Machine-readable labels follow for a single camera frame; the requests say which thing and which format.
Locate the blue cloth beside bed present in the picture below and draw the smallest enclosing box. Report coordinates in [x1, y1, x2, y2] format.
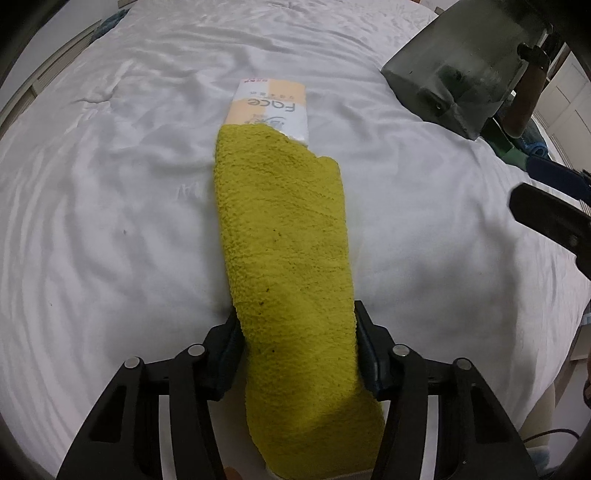
[90, 9, 128, 43]

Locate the yellow terry towel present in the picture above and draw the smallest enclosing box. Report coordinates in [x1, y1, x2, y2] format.
[213, 125, 385, 479]

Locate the white wardrobe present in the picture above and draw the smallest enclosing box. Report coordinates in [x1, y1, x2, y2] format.
[534, 53, 590, 171]

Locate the peach face towel packet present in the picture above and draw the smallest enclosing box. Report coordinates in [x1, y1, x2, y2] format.
[224, 78, 308, 146]

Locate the black cable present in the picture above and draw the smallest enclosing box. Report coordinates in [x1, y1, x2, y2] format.
[521, 427, 583, 446]

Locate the white bed sheet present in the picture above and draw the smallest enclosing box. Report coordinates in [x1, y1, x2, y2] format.
[1, 1, 590, 474]

